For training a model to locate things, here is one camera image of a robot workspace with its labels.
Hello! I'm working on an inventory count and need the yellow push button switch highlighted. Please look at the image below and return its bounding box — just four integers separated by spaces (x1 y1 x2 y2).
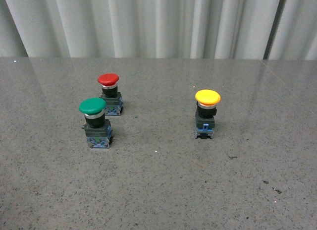
195 89 221 139

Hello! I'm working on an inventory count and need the white pleated curtain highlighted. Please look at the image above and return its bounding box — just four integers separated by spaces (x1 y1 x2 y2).
0 0 317 60

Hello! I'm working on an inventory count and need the red push button switch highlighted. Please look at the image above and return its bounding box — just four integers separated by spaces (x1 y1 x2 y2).
98 73 123 116

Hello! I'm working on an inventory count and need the green push button switch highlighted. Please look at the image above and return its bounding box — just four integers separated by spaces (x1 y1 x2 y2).
79 97 113 149

